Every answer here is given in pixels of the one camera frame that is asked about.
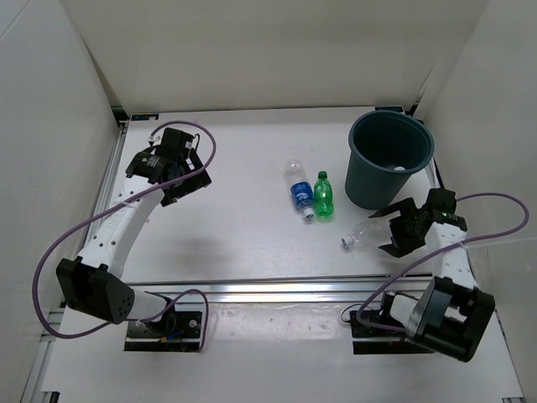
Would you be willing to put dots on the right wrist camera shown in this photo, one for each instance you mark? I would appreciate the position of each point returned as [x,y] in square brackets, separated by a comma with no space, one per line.
[441,200]

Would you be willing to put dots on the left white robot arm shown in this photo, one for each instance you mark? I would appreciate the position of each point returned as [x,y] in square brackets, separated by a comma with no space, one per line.
[91,283]

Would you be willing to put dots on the clear unlabeled plastic bottle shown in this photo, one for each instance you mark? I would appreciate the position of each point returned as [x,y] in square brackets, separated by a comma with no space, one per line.
[369,234]

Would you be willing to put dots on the green plastic bottle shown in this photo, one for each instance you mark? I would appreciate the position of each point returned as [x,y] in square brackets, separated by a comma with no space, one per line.
[323,197]

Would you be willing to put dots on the aluminium front rail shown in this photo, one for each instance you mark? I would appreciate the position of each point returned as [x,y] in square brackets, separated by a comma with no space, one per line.
[338,288]

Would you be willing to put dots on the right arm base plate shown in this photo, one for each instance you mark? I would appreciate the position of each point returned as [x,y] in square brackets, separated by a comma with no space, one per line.
[375,341]

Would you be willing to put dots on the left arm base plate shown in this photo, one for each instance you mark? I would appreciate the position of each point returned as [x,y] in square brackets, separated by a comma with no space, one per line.
[179,330]

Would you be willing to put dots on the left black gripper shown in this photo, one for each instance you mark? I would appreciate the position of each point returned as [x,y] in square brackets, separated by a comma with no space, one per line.
[200,180]

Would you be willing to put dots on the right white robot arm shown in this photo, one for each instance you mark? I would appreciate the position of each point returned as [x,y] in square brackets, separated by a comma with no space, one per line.
[452,314]

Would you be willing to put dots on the dark teal plastic bin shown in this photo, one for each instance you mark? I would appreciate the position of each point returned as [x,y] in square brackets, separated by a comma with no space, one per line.
[379,141]

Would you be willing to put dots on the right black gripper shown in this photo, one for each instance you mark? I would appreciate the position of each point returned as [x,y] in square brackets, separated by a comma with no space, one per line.
[402,245]

